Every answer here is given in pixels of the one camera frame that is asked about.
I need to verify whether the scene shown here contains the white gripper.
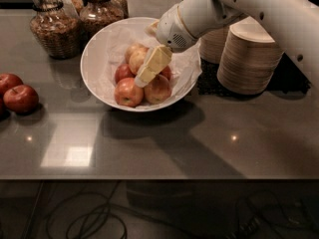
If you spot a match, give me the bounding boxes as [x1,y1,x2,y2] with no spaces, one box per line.
[135,4,198,88]

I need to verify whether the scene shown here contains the yellow-red apple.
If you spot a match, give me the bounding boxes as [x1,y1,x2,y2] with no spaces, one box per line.
[144,75,171,105]
[129,47,148,75]

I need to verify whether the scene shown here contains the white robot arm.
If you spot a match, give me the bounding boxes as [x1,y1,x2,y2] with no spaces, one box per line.
[135,0,319,87]

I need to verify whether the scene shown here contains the red apple right back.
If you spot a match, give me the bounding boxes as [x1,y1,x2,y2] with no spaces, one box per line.
[160,66,171,80]

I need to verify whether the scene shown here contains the dark red apple left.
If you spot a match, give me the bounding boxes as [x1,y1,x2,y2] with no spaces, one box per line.
[115,64,135,83]

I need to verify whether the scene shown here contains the white ceramic bowl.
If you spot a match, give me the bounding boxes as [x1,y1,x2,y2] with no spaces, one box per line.
[80,16,202,113]

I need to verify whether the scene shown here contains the rear paper bowl stack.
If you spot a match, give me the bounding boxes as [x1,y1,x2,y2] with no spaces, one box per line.
[199,25,240,64]

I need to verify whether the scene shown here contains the paper bowl stack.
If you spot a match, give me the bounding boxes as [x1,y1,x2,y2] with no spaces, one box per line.
[199,25,240,64]
[217,17,283,96]

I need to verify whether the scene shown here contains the front left red-yellow apple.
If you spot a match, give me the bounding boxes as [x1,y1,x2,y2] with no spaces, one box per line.
[114,78,144,108]

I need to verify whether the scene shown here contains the front paper bowl stack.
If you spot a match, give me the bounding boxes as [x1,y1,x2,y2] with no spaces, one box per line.
[217,17,283,96]

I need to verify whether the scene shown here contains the red apple on table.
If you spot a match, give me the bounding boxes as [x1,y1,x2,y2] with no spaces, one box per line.
[3,85,39,114]

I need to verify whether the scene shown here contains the red apple at edge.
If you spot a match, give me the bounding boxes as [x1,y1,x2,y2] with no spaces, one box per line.
[0,73,23,96]

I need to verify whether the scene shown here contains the white paper liner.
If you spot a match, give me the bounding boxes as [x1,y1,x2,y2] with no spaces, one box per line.
[98,17,203,109]

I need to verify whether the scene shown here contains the glass cereal jar middle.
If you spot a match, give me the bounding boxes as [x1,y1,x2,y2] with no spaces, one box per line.
[80,0,124,38]

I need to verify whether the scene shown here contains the glass cereal jar left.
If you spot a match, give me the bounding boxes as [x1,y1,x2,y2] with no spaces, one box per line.
[30,0,81,59]

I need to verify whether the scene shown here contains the black mesh mat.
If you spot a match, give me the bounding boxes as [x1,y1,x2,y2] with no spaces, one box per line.
[196,54,311,99]

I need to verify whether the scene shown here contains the black floor cables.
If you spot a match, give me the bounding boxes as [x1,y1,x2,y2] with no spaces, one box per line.
[19,180,319,239]

